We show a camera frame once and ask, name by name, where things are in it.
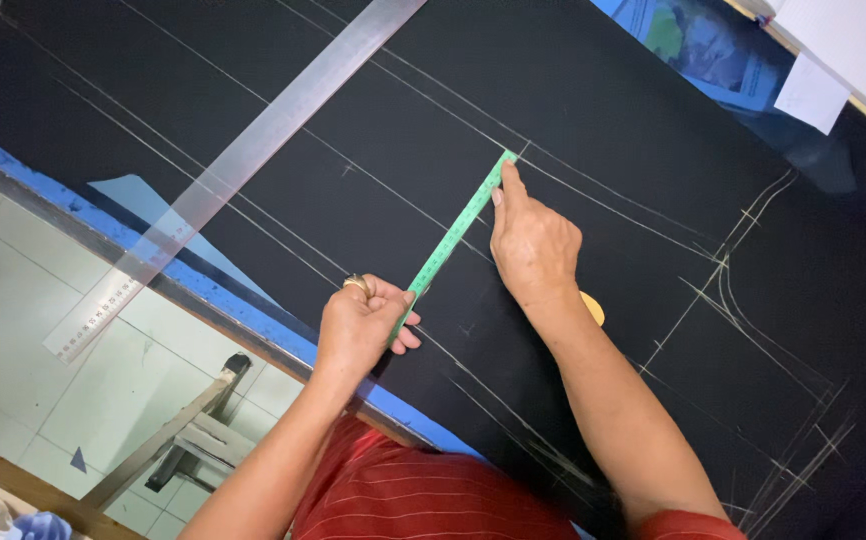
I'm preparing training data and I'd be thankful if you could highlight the person's red striped garment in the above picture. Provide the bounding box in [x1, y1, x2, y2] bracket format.
[289, 414, 748, 540]

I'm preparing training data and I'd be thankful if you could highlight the person's left hand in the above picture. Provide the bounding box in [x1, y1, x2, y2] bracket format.
[315, 273, 423, 385]

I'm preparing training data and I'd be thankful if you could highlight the black chalk-marked fabric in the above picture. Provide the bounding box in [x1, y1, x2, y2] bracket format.
[0, 0, 866, 540]

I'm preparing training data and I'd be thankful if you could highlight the white board with wooden edge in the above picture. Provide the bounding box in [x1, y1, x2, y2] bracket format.
[724, 0, 866, 138]

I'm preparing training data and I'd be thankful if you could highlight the printed blue newspaper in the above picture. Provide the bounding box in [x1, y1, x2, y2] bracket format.
[590, 0, 796, 115]

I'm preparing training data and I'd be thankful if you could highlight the green measuring tape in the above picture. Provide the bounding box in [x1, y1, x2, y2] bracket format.
[386, 149, 520, 348]

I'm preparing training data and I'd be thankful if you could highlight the small white paper sheet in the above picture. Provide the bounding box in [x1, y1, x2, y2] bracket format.
[773, 51, 853, 137]

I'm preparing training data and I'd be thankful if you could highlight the grey wooden stand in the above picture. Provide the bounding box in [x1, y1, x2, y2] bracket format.
[79, 352, 256, 513]

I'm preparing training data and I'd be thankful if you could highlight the light blue paper sheet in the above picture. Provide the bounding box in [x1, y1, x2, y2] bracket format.
[87, 174, 282, 307]

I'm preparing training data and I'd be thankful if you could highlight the blue cloth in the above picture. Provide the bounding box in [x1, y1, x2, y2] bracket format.
[13, 510, 74, 540]

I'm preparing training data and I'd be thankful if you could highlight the yellow tailor's chalk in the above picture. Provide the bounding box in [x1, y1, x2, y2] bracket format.
[580, 291, 607, 328]

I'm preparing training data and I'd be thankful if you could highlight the person's right hand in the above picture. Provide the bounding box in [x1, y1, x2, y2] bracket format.
[489, 159, 584, 313]

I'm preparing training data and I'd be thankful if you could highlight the long clear plastic ruler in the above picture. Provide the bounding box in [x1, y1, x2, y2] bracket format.
[42, 0, 429, 366]

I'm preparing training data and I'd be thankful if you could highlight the brown wooden plank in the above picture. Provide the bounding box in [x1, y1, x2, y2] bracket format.
[0, 427, 145, 540]

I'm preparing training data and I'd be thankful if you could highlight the blue table cover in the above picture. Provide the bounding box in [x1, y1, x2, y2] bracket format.
[0, 114, 488, 460]

